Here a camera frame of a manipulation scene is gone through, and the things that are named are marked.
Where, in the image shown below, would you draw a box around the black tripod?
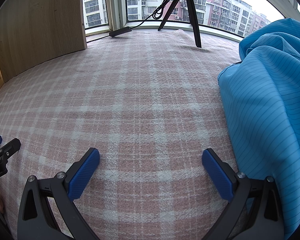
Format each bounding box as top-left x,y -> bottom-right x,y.
157,0 -> 202,48

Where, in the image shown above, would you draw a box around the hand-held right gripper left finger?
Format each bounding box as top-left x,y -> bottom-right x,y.
17,147 -> 100,240

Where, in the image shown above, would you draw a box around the grey wooden board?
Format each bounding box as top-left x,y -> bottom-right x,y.
0,0 -> 88,83

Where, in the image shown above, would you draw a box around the apartment buildings outside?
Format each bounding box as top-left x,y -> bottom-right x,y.
83,0 -> 272,37

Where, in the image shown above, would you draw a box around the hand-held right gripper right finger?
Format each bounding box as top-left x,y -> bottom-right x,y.
202,148 -> 284,240

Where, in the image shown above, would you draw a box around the white framed window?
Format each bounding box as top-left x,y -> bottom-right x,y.
82,0 -> 300,43

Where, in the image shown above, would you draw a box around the blue striped jacket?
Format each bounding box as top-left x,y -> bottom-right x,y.
217,17 -> 300,240

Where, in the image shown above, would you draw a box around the black tripod cable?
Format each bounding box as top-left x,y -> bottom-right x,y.
86,0 -> 172,42

